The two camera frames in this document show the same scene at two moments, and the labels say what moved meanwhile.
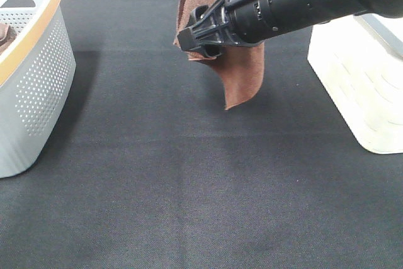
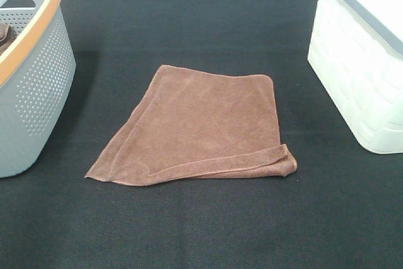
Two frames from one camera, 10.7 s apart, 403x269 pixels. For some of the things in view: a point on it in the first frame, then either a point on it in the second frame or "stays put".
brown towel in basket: [7, 34] stays put
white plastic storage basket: [358, 61] stays put
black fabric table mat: [153, 171] stays put
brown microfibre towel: [241, 70] → [194, 123]
